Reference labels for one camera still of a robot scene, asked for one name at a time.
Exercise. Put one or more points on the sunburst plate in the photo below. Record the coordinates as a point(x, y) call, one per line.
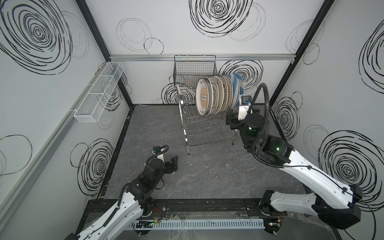
point(202, 97)
point(230, 91)

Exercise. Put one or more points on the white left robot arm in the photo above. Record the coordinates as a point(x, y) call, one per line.
point(135, 200)

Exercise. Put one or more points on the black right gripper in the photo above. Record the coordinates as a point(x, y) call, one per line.
point(233, 119)

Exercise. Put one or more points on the white wire wall shelf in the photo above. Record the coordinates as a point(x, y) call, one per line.
point(97, 97)

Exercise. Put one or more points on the cream floral plate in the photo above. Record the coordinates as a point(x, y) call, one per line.
point(222, 88)

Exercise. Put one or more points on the black wire wall basket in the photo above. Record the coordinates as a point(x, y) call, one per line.
point(188, 69)

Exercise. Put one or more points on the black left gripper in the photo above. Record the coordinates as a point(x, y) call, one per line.
point(172, 163)

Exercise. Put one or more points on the stainless steel dish rack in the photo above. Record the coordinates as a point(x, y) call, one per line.
point(200, 130)

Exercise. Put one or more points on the green rim red ring plate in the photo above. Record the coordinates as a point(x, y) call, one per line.
point(210, 84)

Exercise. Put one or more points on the white plate thin green line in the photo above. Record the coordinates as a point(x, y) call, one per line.
point(216, 95)

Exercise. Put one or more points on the large blue striped plate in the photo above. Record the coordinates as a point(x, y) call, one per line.
point(241, 87)

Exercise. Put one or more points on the red text green rim plate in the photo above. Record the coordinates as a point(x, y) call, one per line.
point(226, 106)

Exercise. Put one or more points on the small blue striped plate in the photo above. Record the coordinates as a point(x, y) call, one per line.
point(236, 90)

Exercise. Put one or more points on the white slotted cable duct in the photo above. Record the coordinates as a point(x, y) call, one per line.
point(217, 224)

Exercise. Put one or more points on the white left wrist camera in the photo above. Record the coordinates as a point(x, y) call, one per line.
point(158, 153)

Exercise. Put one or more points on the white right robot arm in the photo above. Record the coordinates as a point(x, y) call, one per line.
point(331, 201)

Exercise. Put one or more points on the aluminium wall rail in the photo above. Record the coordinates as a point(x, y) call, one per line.
point(219, 57)

